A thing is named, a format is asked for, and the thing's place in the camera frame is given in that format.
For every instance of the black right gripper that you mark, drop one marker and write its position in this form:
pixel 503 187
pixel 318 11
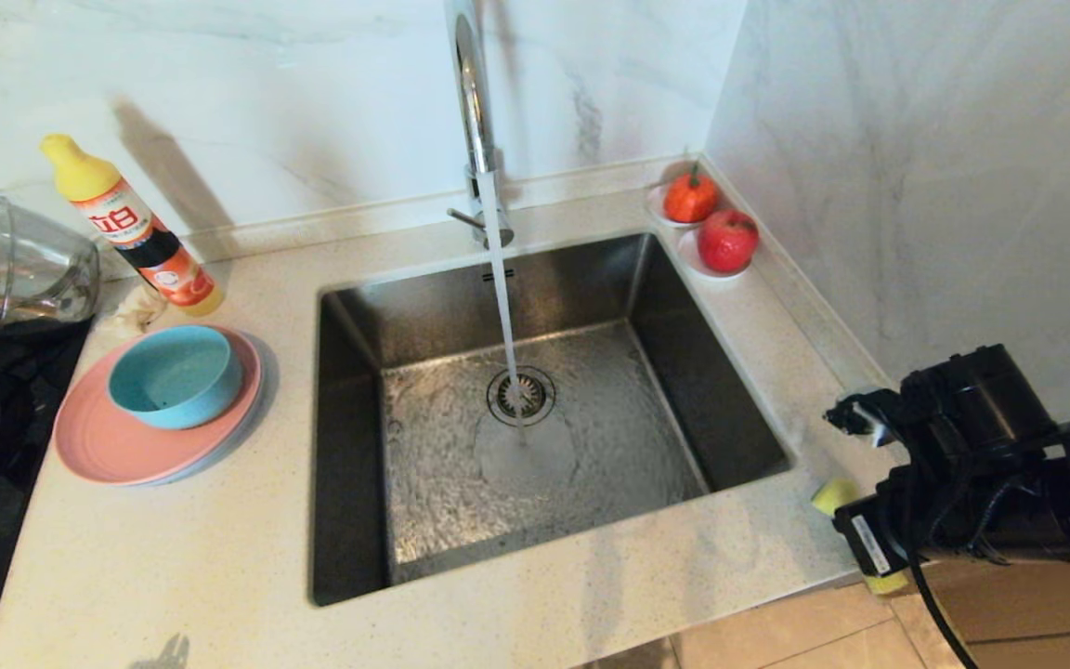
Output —
pixel 990 511

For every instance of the yellow green sponge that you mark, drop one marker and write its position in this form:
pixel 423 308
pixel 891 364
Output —
pixel 834 495

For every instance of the blue bowl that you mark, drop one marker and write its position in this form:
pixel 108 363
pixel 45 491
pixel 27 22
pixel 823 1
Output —
pixel 175 376

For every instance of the orange dish soap bottle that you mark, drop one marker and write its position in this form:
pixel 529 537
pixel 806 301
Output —
pixel 126 228

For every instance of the stainless steel sink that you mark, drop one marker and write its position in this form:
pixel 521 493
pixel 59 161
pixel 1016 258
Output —
pixel 609 502

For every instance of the wooden cabinet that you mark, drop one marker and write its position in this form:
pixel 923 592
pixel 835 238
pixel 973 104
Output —
pixel 1027 604

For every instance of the small white dish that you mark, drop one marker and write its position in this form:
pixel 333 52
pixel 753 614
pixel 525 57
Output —
pixel 656 206
pixel 693 263

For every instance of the red toy apple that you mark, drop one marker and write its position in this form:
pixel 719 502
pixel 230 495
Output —
pixel 728 240

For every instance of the metal drain strainer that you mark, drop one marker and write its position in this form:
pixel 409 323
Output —
pixel 535 390

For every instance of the orange toy pumpkin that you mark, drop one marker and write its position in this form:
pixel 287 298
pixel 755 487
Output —
pixel 691 197

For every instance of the chrome faucet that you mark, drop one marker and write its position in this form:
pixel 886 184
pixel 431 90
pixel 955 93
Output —
pixel 472 102

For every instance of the grey plate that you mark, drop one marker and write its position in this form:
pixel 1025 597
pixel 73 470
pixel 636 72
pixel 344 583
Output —
pixel 270 386

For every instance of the pink plate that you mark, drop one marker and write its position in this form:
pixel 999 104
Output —
pixel 103 446

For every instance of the clear glass jug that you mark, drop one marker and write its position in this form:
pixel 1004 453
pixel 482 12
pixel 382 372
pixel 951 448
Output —
pixel 33 265

